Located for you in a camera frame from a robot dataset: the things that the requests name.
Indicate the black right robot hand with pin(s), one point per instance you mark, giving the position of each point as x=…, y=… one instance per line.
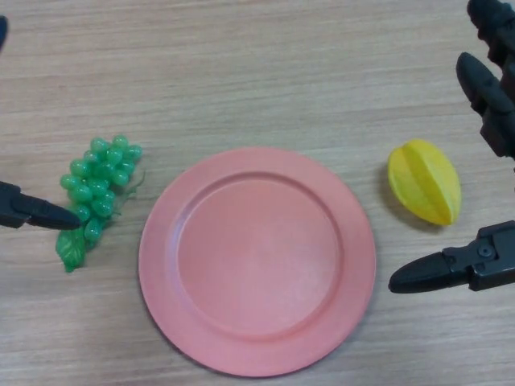
x=487, y=92

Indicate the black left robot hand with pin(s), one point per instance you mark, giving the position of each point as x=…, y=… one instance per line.
x=36, y=211

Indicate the green grape bunch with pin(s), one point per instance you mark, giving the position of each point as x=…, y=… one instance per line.
x=96, y=181

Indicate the pink round plate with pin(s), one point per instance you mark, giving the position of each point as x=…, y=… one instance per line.
x=257, y=261

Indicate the yellow starfruit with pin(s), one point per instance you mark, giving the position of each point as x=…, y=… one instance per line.
x=424, y=181

